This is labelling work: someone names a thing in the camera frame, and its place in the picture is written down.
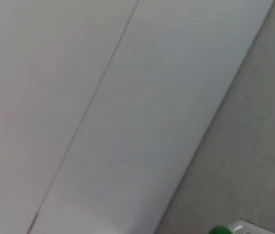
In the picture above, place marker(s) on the green capped white bottle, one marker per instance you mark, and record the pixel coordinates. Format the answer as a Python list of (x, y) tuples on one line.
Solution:
[(221, 230)]

